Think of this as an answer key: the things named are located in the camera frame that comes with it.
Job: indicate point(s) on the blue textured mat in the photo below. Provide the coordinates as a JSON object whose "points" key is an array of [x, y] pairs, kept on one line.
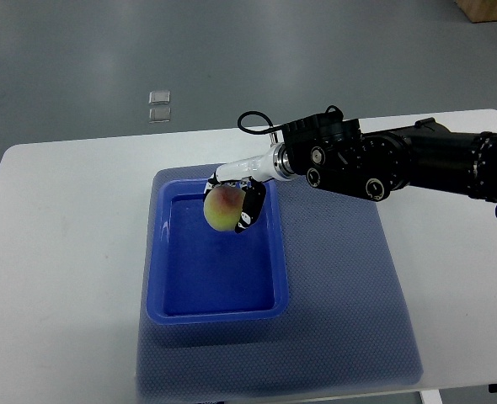
{"points": [[346, 326]]}

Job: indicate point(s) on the brown cardboard box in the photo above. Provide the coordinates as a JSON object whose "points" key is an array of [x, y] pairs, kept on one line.
{"points": [[479, 11]]}

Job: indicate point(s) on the metal floor plate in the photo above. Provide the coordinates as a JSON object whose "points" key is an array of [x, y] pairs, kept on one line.
{"points": [[159, 114], [157, 97]]}

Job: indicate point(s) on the green red peach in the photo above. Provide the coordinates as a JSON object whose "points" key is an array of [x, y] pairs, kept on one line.
{"points": [[222, 207]]}

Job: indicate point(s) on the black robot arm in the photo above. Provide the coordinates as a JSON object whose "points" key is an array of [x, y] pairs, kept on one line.
{"points": [[333, 154]]}

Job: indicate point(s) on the white table leg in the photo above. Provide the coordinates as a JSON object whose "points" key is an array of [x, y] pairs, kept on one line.
{"points": [[430, 397]]}

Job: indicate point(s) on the blue plastic tray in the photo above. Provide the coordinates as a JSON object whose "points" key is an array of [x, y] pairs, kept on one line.
{"points": [[197, 275]]}

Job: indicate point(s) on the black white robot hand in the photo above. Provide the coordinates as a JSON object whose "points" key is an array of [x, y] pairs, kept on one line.
{"points": [[250, 175]]}

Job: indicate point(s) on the lower metal floor plate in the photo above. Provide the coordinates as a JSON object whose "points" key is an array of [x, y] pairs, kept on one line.
{"points": [[159, 114]]}

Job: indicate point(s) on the upper metal floor plate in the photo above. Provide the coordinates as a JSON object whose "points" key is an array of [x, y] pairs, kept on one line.
{"points": [[157, 97]]}

